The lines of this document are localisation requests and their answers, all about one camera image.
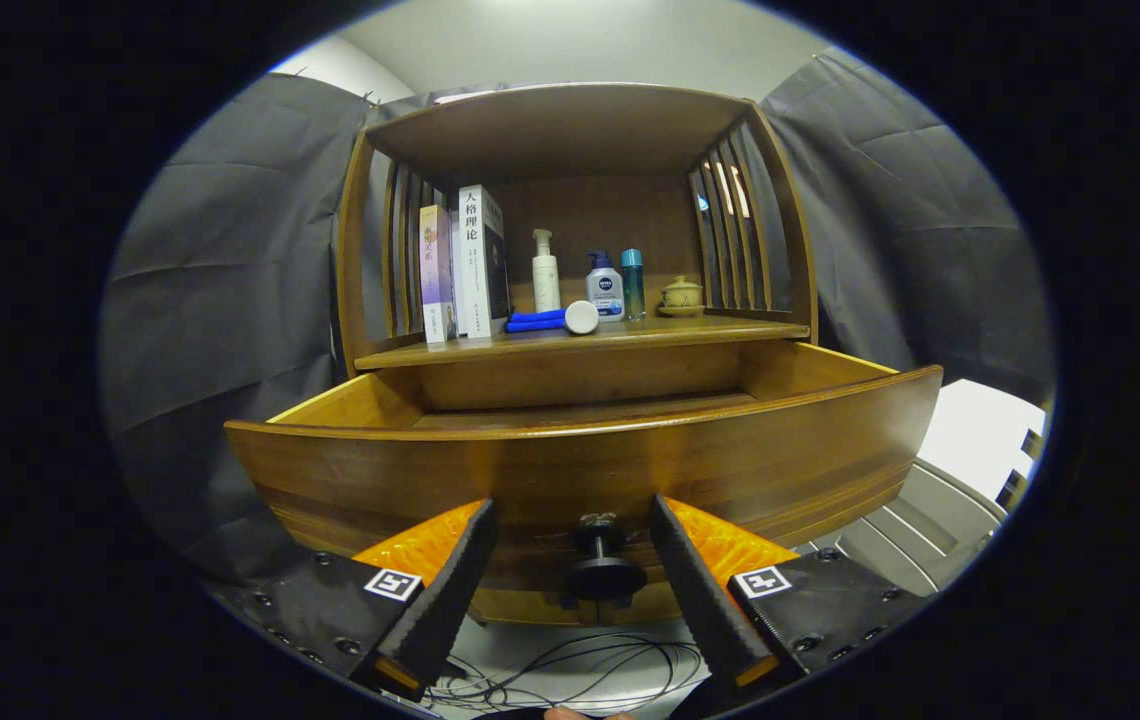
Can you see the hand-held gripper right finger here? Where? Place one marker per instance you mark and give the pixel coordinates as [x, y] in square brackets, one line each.
[700, 600]

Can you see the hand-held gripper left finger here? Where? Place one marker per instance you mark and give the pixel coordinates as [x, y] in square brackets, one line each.
[445, 600]

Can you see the wooden drawer with black knob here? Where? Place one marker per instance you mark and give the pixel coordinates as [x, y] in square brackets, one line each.
[570, 470]

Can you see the white green cleanser tube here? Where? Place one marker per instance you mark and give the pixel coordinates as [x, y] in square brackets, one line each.
[582, 318]

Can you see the wooden countertop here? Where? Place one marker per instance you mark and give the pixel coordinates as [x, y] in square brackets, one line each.
[680, 332]

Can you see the brown wooden cabinet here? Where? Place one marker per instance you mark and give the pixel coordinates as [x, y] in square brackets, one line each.
[570, 130]

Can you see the grey ribbed plastic panel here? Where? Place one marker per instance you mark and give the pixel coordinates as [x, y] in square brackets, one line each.
[920, 530]

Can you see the blue folded cloth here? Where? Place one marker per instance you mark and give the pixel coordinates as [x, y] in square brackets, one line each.
[530, 322]

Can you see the yellow lidded teacup with saucer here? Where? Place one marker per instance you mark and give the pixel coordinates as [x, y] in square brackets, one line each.
[681, 296]

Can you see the teal cylindrical bottle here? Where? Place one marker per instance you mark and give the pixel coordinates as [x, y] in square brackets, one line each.
[634, 285]

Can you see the white bottle with blue cap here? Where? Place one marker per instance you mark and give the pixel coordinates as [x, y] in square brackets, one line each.
[607, 290]

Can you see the purple book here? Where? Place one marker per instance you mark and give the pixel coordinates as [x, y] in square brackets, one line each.
[435, 270]

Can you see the white pump bottle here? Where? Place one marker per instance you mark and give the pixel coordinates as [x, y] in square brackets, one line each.
[546, 285]

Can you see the thick white book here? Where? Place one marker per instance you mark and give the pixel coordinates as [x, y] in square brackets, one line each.
[475, 260]

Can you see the black backdrop cloth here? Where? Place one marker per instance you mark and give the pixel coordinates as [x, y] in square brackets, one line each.
[230, 300]

